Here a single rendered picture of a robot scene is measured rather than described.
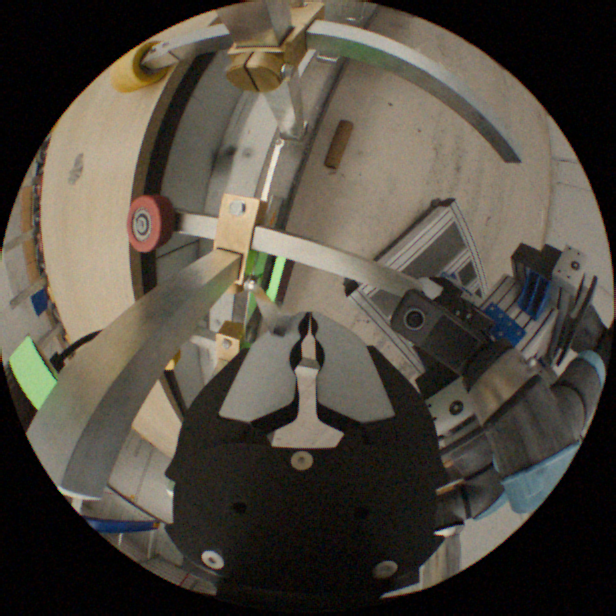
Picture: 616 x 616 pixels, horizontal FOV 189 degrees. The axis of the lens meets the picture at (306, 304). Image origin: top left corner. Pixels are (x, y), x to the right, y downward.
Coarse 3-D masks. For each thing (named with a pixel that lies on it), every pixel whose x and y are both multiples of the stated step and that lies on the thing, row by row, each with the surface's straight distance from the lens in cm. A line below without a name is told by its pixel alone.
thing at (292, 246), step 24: (192, 216) 29; (216, 216) 28; (264, 240) 24; (288, 240) 24; (312, 240) 25; (312, 264) 24; (336, 264) 25; (360, 264) 25; (384, 288) 28; (408, 288) 29
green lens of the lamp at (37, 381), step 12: (24, 348) 15; (12, 360) 15; (24, 360) 14; (36, 360) 14; (24, 372) 14; (36, 372) 14; (48, 372) 13; (24, 384) 14; (36, 384) 14; (48, 384) 13; (36, 396) 14
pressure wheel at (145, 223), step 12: (132, 204) 31; (144, 204) 29; (156, 204) 27; (168, 204) 29; (132, 216) 31; (144, 216) 29; (156, 216) 27; (168, 216) 28; (132, 228) 31; (144, 228) 29; (156, 228) 27; (168, 228) 28; (132, 240) 31; (144, 240) 29; (156, 240) 27; (168, 240) 30
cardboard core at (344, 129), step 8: (344, 120) 116; (344, 128) 113; (352, 128) 118; (336, 136) 112; (344, 136) 111; (336, 144) 109; (344, 144) 111; (328, 152) 109; (336, 152) 107; (328, 160) 106; (336, 160) 106; (336, 168) 108
